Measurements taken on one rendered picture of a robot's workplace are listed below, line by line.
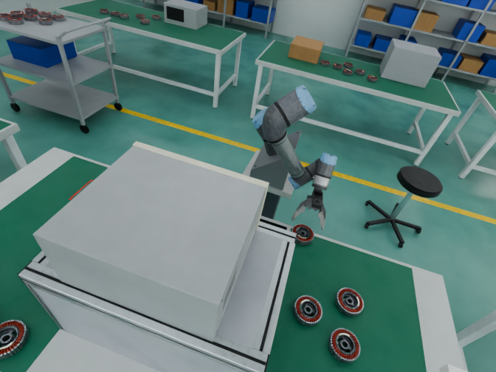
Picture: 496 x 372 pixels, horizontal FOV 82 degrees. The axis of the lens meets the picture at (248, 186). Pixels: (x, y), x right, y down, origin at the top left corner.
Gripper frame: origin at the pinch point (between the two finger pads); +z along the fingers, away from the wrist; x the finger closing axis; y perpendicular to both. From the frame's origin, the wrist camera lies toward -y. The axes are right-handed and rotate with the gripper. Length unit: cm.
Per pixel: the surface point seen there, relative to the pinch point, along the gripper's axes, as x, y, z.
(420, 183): -84, 104, -39
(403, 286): -50, -1, 13
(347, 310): -23.2, -21.4, 23.4
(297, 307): -3.6, -26.3, 27.0
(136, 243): 43, -79, 0
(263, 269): 14, -54, 6
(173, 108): 177, 215, -47
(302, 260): -2.6, -4.4, 15.5
